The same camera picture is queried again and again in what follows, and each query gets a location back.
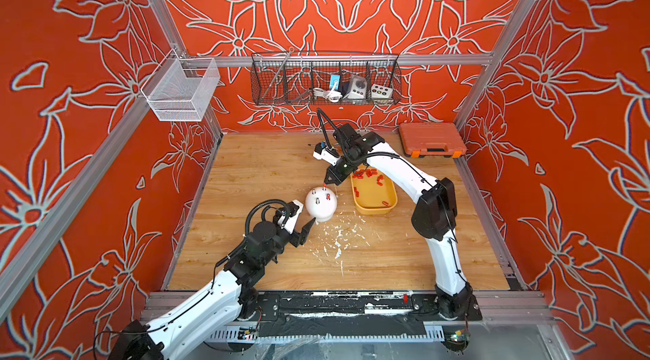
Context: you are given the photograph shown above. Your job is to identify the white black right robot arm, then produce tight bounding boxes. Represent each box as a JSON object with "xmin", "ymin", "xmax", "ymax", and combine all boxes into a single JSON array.
[{"xmin": 313, "ymin": 108, "xmax": 476, "ymax": 320}]

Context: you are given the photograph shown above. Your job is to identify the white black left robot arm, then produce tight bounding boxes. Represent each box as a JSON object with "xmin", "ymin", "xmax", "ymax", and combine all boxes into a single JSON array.
[{"xmin": 104, "ymin": 199, "xmax": 317, "ymax": 359}]

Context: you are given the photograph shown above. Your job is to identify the white dome screw fixture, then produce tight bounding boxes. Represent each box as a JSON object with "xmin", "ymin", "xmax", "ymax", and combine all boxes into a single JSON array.
[{"xmin": 305, "ymin": 186, "xmax": 338, "ymax": 223}]

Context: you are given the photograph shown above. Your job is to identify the yellow plastic tray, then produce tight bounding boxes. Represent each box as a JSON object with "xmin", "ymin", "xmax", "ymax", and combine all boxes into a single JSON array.
[{"xmin": 350, "ymin": 168, "xmax": 398, "ymax": 216}]

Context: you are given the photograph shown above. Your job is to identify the orange plastic tool case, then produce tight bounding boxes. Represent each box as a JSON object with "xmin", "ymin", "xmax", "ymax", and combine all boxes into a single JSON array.
[{"xmin": 399, "ymin": 122, "xmax": 467, "ymax": 159}]

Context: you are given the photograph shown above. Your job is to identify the white button box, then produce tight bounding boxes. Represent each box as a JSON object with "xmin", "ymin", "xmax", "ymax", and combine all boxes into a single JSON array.
[{"xmin": 371, "ymin": 84, "xmax": 394, "ymax": 102}]

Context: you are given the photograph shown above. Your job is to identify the blue grey power strip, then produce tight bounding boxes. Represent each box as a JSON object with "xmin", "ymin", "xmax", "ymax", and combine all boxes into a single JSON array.
[{"xmin": 328, "ymin": 74, "xmax": 340, "ymax": 91}]

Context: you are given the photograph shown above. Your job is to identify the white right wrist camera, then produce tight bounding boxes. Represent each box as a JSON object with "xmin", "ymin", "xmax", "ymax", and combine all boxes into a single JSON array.
[{"xmin": 312, "ymin": 142, "xmax": 340, "ymax": 165}]

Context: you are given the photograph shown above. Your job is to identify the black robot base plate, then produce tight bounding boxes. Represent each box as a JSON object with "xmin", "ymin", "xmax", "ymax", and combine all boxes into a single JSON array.
[{"xmin": 251, "ymin": 290, "xmax": 482, "ymax": 338}]

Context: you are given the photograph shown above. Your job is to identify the black wire wall basket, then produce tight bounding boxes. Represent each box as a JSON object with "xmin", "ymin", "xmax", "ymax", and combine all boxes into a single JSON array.
[{"xmin": 251, "ymin": 50, "xmax": 403, "ymax": 106}]

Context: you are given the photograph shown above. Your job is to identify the clear plastic wall bin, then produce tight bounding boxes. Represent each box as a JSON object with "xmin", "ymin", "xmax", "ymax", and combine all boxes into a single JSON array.
[{"xmin": 140, "ymin": 50, "xmax": 221, "ymax": 122}]

